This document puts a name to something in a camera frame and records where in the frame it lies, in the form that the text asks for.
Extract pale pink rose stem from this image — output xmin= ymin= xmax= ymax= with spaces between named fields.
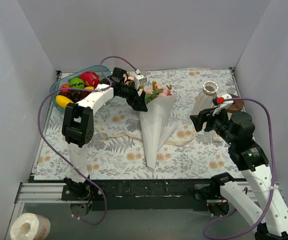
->
xmin=138 ymin=82 xmax=160 ymax=105

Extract white wrapping paper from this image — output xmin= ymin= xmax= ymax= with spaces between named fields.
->
xmin=139 ymin=95 xmax=179 ymax=170

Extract cream ribbon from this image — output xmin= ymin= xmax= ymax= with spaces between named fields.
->
xmin=96 ymin=122 xmax=196 ymax=146

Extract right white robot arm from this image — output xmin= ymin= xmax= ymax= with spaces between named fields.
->
xmin=190 ymin=108 xmax=288 ymax=240

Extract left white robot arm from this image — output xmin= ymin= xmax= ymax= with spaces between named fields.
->
xmin=62 ymin=67 xmax=148 ymax=200

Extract white ribbed vase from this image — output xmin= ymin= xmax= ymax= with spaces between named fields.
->
xmin=191 ymin=81 xmax=218 ymax=115

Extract jar with brown lid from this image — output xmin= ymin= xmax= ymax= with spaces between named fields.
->
xmin=227 ymin=100 xmax=244 ymax=117

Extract teal plastic fruit basket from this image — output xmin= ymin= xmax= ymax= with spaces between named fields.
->
xmin=50 ymin=64 xmax=111 ymax=111

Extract red dragon fruit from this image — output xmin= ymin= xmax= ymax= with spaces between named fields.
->
xmin=79 ymin=71 xmax=100 ymax=88

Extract yellow lemon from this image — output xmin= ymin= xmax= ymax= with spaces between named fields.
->
xmin=84 ymin=86 xmax=94 ymax=90

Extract floral table mat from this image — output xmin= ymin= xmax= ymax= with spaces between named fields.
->
xmin=35 ymin=69 xmax=256 ymax=180

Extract green apple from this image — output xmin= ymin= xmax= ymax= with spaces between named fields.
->
xmin=69 ymin=77 xmax=85 ymax=89

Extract dark red grapes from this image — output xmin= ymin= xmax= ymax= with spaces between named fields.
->
xmin=59 ymin=90 xmax=90 ymax=103

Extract red apple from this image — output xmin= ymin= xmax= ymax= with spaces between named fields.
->
xmin=60 ymin=83 xmax=70 ymax=93

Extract yellow mango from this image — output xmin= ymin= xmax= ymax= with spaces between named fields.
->
xmin=55 ymin=94 xmax=74 ymax=109

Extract white tissue roll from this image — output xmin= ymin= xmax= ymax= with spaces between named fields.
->
xmin=10 ymin=212 xmax=51 ymax=240

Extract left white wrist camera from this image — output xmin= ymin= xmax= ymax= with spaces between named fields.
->
xmin=133 ymin=69 xmax=147 ymax=89

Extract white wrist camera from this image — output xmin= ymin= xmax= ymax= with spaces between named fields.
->
xmin=133 ymin=69 xmax=147 ymax=89
xmin=212 ymin=94 xmax=234 ymax=116

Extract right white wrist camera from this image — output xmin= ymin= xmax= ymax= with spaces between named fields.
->
xmin=212 ymin=94 xmax=234 ymax=116

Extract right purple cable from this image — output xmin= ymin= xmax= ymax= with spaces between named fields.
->
xmin=202 ymin=97 xmax=276 ymax=240

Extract purple cable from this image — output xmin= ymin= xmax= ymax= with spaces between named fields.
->
xmin=202 ymin=97 xmax=276 ymax=240
xmin=38 ymin=55 xmax=141 ymax=226

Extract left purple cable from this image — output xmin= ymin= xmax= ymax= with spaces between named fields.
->
xmin=38 ymin=55 xmax=141 ymax=226

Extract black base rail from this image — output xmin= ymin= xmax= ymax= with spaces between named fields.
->
xmin=61 ymin=178 xmax=229 ymax=215

